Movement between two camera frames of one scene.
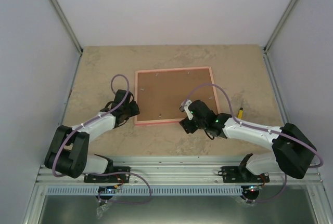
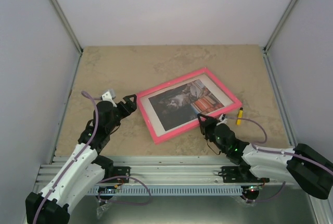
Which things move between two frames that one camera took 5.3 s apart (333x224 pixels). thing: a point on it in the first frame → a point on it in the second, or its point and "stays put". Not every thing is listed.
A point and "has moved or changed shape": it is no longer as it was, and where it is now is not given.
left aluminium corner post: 61,13 stays put
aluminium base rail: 180,171 stays put
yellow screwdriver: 240,113 stays put
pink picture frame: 158,94 has moved or changed shape
